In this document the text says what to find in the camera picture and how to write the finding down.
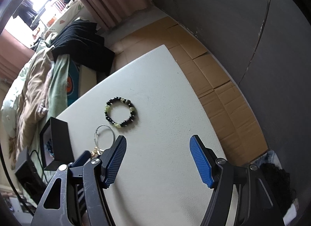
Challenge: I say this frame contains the hanging dark garment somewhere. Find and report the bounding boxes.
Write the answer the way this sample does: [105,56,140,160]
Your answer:
[17,0,38,27]

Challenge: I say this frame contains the pink left curtain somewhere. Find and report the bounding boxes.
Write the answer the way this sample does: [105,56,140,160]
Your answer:
[0,29,34,84]

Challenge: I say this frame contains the gold butterfly brooch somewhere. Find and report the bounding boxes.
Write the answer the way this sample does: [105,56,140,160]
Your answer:
[91,148,101,159]

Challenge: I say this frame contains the green bed sheet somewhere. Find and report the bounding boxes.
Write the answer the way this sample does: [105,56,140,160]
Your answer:
[29,54,70,183]

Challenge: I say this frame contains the black clothing on bed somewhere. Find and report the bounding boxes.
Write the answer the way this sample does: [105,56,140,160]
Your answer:
[51,19,115,76]

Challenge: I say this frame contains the patterned window seat cushion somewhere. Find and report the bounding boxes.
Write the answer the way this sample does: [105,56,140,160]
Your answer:
[48,0,84,33]

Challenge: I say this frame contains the black open jewelry box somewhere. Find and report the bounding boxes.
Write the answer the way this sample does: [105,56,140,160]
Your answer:
[39,117,74,171]

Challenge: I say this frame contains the black green bead bracelet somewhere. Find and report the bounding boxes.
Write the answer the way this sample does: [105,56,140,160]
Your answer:
[104,96,137,128]

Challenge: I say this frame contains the silver hoop ring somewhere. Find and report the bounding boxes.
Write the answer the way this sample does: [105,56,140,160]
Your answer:
[93,124,115,151]

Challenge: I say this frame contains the dark wardrobe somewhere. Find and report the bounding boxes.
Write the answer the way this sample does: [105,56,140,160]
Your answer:
[153,0,310,191]

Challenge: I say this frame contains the cardboard floor sheets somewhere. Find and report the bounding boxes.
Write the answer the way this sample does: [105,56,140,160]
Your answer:
[107,16,268,166]

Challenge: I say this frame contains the beige duvet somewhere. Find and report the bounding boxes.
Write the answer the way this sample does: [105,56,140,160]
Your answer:
[14,51,55,153]

